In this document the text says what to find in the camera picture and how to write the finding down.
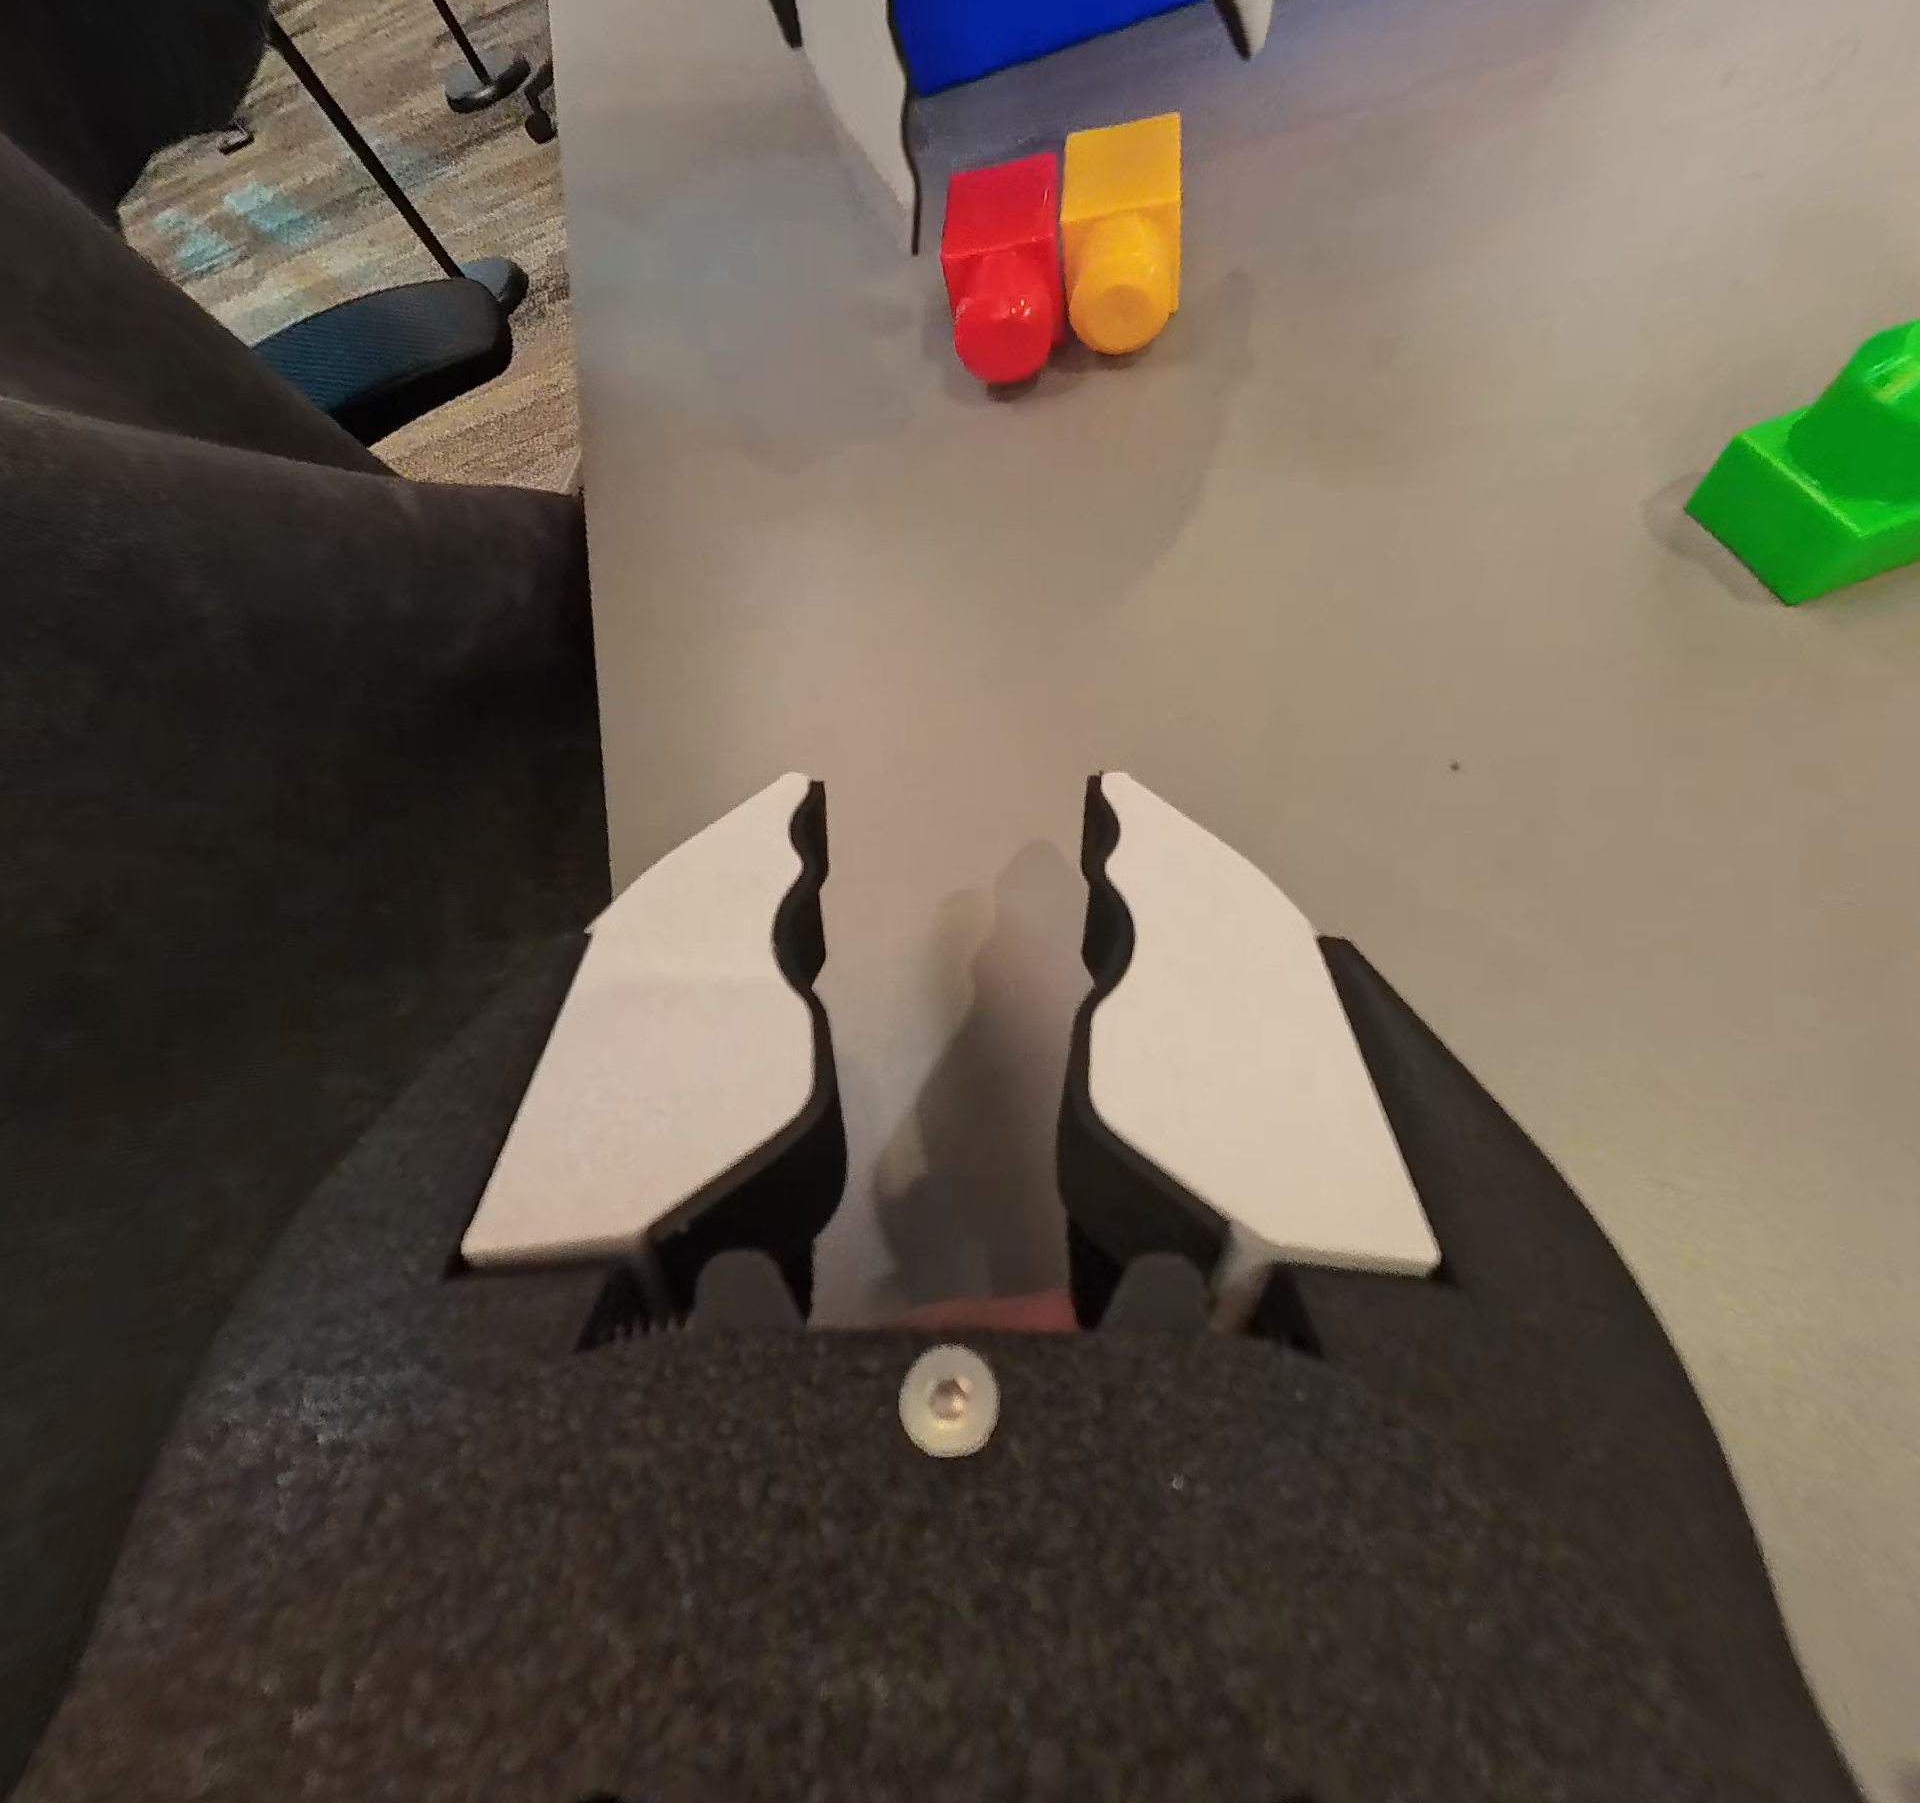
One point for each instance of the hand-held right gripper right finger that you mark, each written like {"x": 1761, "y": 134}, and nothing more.
{"x": 1244, "y": 1084}

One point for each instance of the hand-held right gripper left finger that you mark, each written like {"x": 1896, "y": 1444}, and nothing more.
{"x": 661, "y": 1084}

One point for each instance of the yellow one-stud toy block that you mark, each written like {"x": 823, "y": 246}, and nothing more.
{"x": 1119, "y": 212}

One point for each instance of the grey desk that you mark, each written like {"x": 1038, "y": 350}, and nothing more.
{"x": 1351, "y": 634}

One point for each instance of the red one-stud toy block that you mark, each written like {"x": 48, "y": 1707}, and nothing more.
{"x": 999, "y": 242}

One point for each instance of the black office chair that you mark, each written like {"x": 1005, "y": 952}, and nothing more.
{"x": 391, "y": 340}

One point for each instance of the green two-stud toy block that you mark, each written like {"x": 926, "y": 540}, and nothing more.
{"x": 1814, "y": 498}

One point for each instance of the person's grey sweatshirt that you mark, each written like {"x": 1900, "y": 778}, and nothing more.
{"x": 224, "y": 784}

